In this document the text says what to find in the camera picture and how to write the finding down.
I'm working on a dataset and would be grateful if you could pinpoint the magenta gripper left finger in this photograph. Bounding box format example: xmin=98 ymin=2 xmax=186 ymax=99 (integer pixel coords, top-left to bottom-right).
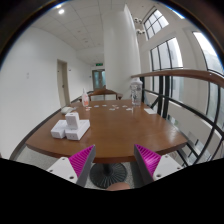
xmin=46 ymin=144 xmax=97 ymax=188

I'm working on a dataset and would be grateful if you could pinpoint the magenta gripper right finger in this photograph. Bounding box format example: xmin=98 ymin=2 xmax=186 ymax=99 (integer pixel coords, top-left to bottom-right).
xmin=133 ymin=143 xmax=184 ymax=186

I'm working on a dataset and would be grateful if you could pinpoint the white cube charger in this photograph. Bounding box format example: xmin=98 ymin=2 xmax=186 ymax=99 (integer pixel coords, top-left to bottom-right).
xmin=65 ymin=112 xmax=80 ymax=129

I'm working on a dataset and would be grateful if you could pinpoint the black round table base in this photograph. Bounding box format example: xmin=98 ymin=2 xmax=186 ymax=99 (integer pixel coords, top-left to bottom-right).
xmin=90 ymin=163 xmax=127 ymax=189

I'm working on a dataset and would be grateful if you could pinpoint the white power strip block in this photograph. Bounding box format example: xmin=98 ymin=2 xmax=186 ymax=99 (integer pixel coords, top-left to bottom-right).
xmin=65 ymin=120 xmax=90 ymax=141

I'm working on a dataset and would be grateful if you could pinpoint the white adapter box left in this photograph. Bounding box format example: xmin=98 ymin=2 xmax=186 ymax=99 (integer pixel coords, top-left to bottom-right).
xmin=51 ymin=120 xmax=67 ymax=139

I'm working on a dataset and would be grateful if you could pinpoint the round brown wooden table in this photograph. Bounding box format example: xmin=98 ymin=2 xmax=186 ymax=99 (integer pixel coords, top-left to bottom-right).
xmin=26 ymin=100 xmax=186 ymax=163

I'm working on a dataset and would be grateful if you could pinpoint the white paper pad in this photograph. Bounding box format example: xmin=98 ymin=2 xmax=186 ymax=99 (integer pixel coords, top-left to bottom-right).
xmin=144 ymin=108 xmax=157 ymax=114

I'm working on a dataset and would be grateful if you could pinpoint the white object on table edge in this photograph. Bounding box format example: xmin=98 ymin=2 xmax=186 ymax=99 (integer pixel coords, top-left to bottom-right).
xmin=61 ymin=107 xmax=76 ymax=115

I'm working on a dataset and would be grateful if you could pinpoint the pink hand sanitizer bottle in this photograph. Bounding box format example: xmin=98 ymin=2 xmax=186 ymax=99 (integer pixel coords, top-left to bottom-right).
xmin=82 ymin=88 xmax=89 ymax=107

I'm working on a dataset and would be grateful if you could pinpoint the wooden chair behind table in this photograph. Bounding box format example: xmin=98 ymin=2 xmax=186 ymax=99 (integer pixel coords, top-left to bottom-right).
xmin=88 ymin=89 xmax=123 ymax=101

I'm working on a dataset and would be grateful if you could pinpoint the clear plastic water bottle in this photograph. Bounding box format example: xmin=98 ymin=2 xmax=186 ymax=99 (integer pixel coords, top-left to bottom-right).
xmin=130 ymin=77 xmax=143 ymax=106

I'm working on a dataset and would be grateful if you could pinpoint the glass double door far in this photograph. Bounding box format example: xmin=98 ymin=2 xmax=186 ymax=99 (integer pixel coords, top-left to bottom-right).
xmin=92 ymin=70 xmax=106 ymax=90

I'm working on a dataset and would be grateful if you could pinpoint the wooden railing handrail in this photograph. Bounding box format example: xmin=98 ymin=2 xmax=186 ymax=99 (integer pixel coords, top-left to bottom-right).
xmin=132 ymin=69 xmax=224 ymax=88

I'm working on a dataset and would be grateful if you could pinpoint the beige door on left wall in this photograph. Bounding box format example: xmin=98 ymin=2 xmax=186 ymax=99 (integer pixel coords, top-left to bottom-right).
xmin=57 ymin=60 xmax=70 ymax=107

